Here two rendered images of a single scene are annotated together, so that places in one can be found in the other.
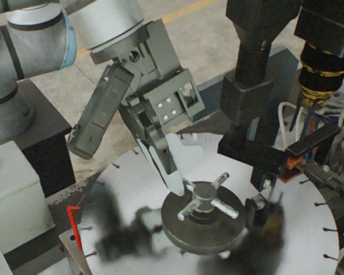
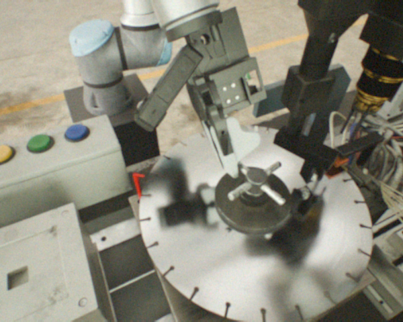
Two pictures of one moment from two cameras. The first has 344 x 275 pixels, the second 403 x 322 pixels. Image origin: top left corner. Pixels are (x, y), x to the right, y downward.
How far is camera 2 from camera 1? 13 cm
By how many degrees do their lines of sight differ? 2
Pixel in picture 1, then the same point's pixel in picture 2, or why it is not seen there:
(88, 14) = not seen: outside the picture
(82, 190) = not seen: hidden behind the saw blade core
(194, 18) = (271, 52)
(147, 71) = (217, 55)
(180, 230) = (230, 209)
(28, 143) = (124, 121)
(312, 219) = (350, 214)
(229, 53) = not seen: hidden behind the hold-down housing
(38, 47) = (141, 45)
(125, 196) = (186, 171)
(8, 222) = (91, 180)
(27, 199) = (109, 164)
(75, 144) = (138, 114)
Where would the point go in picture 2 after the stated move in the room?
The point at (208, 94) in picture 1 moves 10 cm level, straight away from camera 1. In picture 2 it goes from (272, 94) to (279, 68)
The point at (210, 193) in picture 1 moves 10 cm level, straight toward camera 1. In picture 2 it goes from (260, 178) to (242, 245)
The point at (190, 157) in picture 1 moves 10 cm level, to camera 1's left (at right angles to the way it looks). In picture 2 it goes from (247, 143) to (173, 139)
